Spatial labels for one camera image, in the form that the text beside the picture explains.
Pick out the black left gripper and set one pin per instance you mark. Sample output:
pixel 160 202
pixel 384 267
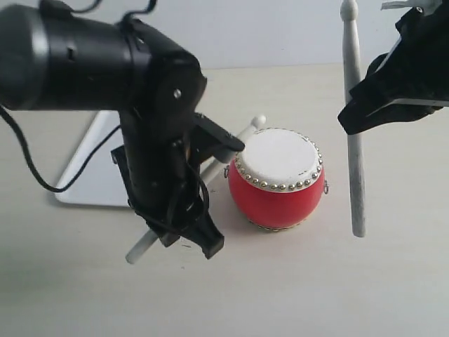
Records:
pixel 162 180

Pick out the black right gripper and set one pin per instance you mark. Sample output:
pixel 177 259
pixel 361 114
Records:
pixel 413 72

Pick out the wooden drumstick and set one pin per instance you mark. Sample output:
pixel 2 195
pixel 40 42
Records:
pixel 207 175
pixel 352 75

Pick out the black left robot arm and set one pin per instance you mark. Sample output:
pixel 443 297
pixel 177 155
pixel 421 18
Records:
pixel 54 58

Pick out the small red drum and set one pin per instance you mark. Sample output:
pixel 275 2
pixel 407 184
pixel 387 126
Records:
pixel 278 180

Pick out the white rectangular plastic tray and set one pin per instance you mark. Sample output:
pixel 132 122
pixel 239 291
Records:
pixel 100 184

